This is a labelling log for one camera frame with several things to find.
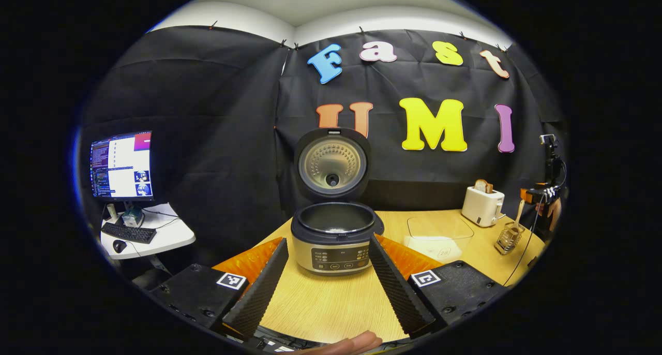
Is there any white toaster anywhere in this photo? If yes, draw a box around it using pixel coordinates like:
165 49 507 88
461 186 505 228

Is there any wooden spoon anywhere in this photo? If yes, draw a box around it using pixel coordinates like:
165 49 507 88
509 199 526 232

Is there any clear box of white rice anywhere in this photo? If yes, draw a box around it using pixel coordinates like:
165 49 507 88
405 217 475 263

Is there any computer monitor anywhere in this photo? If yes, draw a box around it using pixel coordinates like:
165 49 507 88
89 131 154 202

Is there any black keyboard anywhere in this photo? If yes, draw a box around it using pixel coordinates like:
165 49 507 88
101 222 157 244

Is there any wire chopstick holder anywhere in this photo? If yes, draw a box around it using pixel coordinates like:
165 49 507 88
494 223 526 256

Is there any white side table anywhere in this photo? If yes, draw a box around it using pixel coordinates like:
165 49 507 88
101 203 196 260

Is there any dark grey rice cooker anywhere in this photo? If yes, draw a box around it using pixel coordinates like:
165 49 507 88
291 127 385 276

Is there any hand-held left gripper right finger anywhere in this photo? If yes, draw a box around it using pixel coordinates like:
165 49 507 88
368 234 510 339

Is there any black backdrop cloth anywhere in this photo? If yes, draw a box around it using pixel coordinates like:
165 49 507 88
80 25 569 273

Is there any small teal box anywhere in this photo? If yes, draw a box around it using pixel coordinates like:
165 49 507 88
122 205 146 228

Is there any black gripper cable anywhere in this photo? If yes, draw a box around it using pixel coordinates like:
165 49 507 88
503 197 545 287

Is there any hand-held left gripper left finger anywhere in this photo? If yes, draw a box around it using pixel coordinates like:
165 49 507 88
150 237 289 340

